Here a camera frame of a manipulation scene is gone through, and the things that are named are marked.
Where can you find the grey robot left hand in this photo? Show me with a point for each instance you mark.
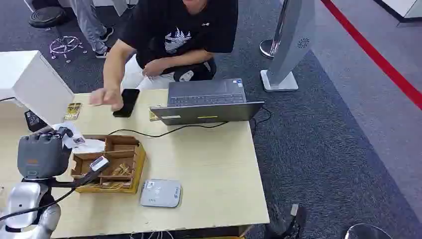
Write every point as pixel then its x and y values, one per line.
pixel 39 155

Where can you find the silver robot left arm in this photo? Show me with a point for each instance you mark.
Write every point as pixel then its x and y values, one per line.
pixel 24 201

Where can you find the black power adapter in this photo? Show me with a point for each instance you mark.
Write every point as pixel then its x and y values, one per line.
pixel 34 120

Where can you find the small dark card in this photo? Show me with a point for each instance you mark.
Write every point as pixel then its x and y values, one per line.
pixel 79 141

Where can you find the white plastic bag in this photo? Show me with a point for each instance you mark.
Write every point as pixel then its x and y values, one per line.
pixel 87 145

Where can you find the gold card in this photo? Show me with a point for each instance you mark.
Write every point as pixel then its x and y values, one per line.
pixel 153 116
pixel 73 111

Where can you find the white box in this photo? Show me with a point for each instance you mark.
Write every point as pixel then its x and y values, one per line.
pixel 33 82

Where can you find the gold cards stack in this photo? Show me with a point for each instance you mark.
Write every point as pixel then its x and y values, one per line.
pixel 122 170

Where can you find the person's right hand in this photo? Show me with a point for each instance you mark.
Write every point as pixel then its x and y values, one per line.
pixel 107 98

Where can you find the person's hand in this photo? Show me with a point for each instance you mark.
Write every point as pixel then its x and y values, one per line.
pixel 107 98
pixel 153 68

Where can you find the wooden card box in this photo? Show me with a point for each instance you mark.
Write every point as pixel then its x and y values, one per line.
pixel 132 155

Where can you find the black smartphone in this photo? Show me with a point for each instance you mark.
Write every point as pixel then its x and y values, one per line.
pixel 127 102

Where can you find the chrome star chair base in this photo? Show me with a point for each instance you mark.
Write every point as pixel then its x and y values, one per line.
pixel 65 46

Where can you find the black round base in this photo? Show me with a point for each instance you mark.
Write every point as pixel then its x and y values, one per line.
pixel 47 16

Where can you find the person standing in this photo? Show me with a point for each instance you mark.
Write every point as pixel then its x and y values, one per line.
pixel 89 23

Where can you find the person's left hand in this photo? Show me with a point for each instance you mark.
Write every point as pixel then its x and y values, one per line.
pixel 153 68

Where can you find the grey laptop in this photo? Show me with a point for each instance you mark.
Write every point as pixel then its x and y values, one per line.
pixel 206 105

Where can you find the grey kiosk stand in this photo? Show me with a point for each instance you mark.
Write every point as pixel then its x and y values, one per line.
pixel 290 43

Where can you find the round glass object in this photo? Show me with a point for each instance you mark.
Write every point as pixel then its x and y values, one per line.
pixel 367 232

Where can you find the white cabinet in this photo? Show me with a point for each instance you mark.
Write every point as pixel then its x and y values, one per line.
pixel 404 8

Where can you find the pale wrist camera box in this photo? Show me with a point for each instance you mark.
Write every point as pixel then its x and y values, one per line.
pixel 99 163

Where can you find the chrome stanchion post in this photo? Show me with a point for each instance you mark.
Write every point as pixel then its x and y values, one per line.
pixel 271 46

